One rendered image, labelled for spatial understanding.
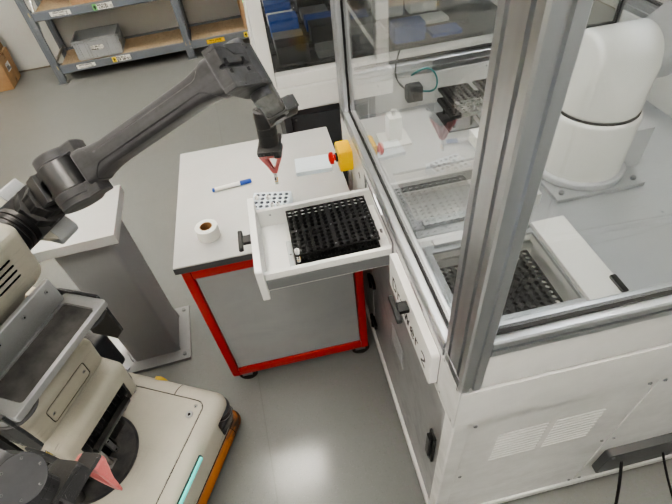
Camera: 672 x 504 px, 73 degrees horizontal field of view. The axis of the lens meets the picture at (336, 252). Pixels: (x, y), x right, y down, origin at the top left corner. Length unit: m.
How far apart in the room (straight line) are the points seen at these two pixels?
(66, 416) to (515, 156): 1.04
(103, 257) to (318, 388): 0.95
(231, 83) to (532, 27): 0.49
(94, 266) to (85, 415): 0.73
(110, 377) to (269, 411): 0.86
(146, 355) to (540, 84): 1.98
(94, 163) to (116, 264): 0.91
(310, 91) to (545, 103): 1.48
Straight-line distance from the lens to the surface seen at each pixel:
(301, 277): 1.14
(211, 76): 0.80
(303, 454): 1.84
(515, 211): 0.54
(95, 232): 1.68
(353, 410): 1.88
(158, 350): 2.18
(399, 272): 1.04
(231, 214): 1.53
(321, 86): 1.89
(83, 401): 1.21
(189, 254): 1.44
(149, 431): 1.73
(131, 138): 0.87
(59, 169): 0.95
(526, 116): 0.46
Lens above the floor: 1.71
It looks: 46 degrees down
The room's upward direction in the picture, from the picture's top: 8 degrees counter-clockwise
